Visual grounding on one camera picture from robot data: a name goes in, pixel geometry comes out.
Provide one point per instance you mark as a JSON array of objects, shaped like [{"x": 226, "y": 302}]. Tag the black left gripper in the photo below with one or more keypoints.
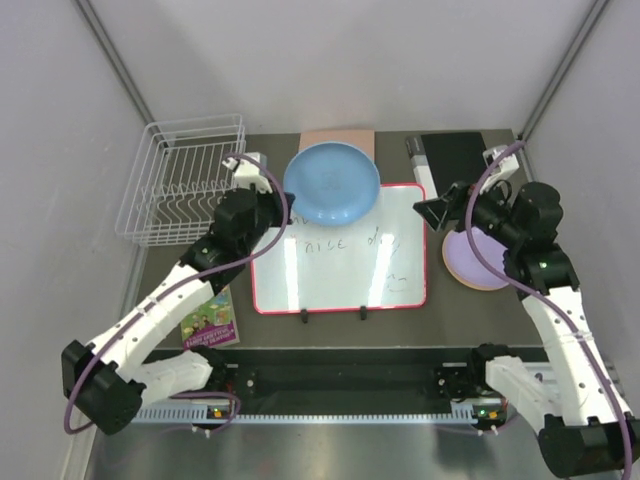
[{"x": 276, "y": 204}]

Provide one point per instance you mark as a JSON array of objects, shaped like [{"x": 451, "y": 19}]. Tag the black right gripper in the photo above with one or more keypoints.
[{"x": 438, "y": 211}]

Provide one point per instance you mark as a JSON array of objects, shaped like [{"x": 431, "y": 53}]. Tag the blue plate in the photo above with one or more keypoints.
[{"x": 334, "y": 183}]

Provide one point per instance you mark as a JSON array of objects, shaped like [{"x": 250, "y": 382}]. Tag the purple plate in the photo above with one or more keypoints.
[{"x": 491, "y": 250}]

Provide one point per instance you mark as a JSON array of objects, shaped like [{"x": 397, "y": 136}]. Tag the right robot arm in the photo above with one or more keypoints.
[{"x": 584, "y": 426}]

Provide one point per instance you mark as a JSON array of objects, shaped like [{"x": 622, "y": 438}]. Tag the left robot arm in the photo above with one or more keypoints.
[{"x": 108, "y": 379}]

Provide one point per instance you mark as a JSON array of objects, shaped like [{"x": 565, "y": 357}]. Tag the black folder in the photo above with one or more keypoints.
[{"x": 442, "y": 159}]

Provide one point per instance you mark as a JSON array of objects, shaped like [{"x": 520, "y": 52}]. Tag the red framed whiteboard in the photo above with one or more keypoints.
[{"x": 377, "y": 262}]

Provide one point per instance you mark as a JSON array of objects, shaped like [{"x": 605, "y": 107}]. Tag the brown cardboard sheet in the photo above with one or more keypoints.
[{"x": 363, "y": 139}]

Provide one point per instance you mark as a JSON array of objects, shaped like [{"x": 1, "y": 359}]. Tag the purple treehouse children's book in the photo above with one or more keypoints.
[{"x": 213, "y": 324}]

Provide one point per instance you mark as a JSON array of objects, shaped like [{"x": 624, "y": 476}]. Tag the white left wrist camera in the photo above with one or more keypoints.
[{"x": 246, "y": 175}]

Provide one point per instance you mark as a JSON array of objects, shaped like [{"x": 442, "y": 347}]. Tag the white wire dish rack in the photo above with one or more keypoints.
[{"x": 177, "y": 179}]

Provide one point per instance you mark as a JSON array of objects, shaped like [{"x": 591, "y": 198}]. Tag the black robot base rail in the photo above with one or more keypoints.
[{"x": 345, "y": 380}]

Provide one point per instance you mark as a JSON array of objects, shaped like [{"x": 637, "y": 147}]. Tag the grey slotted cable duct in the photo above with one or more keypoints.
[{"x": 202, "y": 414}]

